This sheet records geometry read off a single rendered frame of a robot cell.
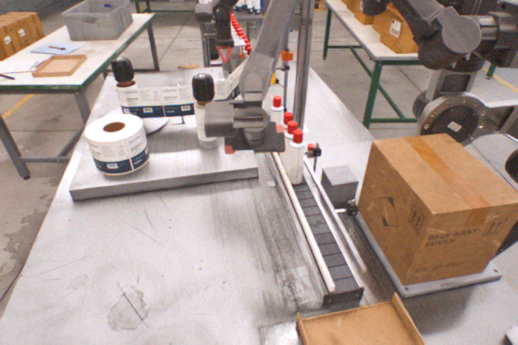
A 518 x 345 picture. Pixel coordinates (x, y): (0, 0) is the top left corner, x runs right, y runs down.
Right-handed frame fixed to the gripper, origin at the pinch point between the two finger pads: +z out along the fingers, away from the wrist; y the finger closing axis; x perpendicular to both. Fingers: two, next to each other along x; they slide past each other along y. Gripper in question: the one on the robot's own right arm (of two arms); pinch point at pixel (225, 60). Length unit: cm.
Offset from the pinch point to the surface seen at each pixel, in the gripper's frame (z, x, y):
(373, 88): 70, 130, -103
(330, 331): 35, 13, 93
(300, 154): 17, 19, 44
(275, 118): 17.9, 16.7, 18.0
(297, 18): -14.6, 28.8, 0.0
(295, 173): 25, 18, 44
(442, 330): 35, 40, 97
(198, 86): 3.8, -11.6, 14.4
